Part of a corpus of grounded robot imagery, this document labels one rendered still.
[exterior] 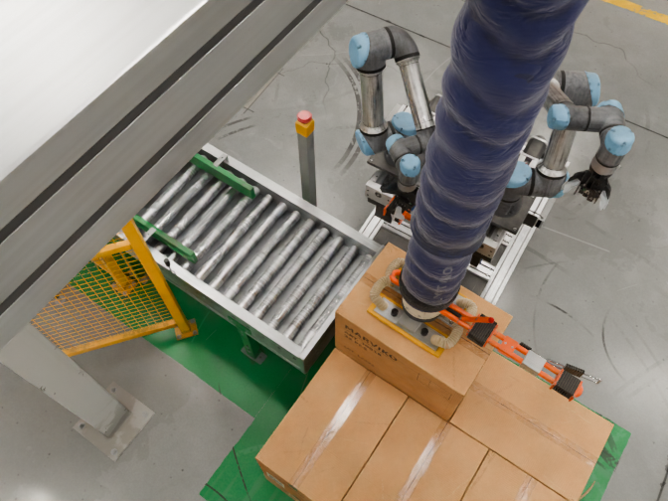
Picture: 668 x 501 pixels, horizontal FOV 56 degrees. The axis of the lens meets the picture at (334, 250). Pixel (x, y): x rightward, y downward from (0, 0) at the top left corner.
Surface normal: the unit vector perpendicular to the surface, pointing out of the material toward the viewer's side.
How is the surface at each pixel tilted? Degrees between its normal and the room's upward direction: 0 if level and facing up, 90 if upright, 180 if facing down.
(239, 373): 0
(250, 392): 0
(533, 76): 80
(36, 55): 0
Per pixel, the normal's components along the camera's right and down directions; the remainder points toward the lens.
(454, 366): 0.00, -0.48
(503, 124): 0.06, 0.69
